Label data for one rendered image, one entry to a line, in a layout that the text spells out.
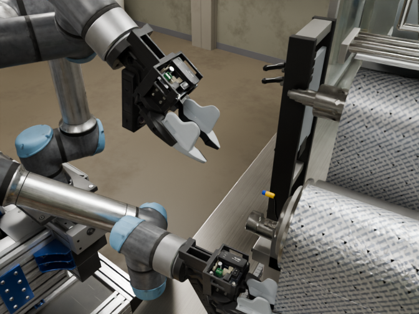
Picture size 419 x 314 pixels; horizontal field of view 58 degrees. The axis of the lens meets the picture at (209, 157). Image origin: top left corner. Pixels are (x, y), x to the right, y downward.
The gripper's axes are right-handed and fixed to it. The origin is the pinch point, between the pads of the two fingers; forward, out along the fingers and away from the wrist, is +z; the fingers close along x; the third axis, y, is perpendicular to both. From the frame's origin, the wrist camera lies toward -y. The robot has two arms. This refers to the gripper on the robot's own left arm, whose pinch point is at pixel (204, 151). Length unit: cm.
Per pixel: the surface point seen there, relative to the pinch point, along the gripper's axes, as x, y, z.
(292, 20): 343, -125, -22
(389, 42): 31.0, 21.9, 7.8
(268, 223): -0.4, 0.4, 15.6
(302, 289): -6.0, 2.1, 25.0
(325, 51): 40.6, 8.0, 2.6
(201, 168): 140, -157, 19
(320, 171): 61, -28, 34
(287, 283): -6.0, 0.4, 23.4
